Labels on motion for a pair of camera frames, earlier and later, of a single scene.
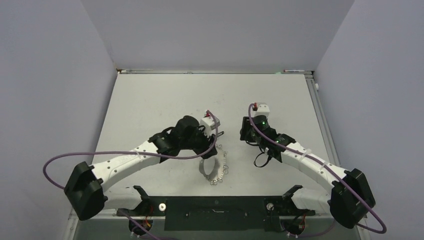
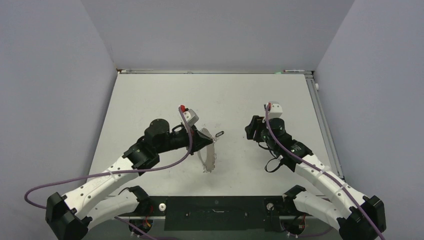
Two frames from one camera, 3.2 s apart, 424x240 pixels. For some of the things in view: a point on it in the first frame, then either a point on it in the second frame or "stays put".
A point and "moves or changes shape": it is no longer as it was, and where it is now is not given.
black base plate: (226, 213) stays put
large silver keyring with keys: (221, 168) moves or changes shape
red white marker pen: (288, 70) stays put
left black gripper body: (199, 142) stays put
